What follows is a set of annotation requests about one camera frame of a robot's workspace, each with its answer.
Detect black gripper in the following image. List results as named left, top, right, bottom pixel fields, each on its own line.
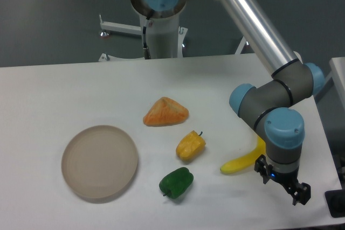
left=254, top=155, right=311, bottom=205

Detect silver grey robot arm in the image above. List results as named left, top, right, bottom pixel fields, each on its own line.
left=131, top=0, right=325, bottom=204

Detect yellow pepper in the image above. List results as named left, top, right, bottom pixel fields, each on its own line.
left=176, top=130, right=206, bottom=162

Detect green pepper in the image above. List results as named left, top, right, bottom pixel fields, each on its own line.
left=158, top=167, right=194, bottom=199

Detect yellow banana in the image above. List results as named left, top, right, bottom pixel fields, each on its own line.
left=220, top=136, right=266, bottom=175

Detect black device at table edge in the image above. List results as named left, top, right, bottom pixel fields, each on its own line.
left=325, top=190, right=344, bottom=218

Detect white side table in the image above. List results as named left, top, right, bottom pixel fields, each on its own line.
left=329, top=57, right=345, bottom=102

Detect orange sandwich wedge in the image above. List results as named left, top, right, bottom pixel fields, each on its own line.
left=143, top=97, right=189, bottom=127

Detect beige round plate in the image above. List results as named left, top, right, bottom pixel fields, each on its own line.
left=61, top=125, right=139, bottom=200

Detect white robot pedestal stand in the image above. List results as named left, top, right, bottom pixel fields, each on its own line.
left=99, top=0, right=188, bottom=59

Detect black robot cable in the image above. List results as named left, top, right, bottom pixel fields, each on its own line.
left=142, top=9, right=156, bottom=60

